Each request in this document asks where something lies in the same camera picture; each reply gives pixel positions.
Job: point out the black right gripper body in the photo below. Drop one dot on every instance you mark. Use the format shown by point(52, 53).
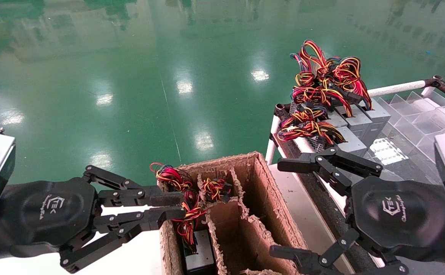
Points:
point(398, 214)

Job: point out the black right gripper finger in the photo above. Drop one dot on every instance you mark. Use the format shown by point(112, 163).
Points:
point(302, 163)
point(314, 263)

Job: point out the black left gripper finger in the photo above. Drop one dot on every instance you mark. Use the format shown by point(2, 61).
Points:
point(150, 198)
point(146, 219)

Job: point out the clear plastic divider tray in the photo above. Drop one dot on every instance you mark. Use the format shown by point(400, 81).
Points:
point(417, 110)

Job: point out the black pipe joint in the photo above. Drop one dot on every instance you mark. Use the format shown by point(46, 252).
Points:
point(281, 110)
point(438, 82)

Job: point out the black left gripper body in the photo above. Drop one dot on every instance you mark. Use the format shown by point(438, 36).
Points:
point(50, 212)

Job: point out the brown cardboard divider box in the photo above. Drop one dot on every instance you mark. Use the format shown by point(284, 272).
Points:
point(272, 214)

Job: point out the short white frame pipe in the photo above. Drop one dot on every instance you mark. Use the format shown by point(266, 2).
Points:
point(271, 147)

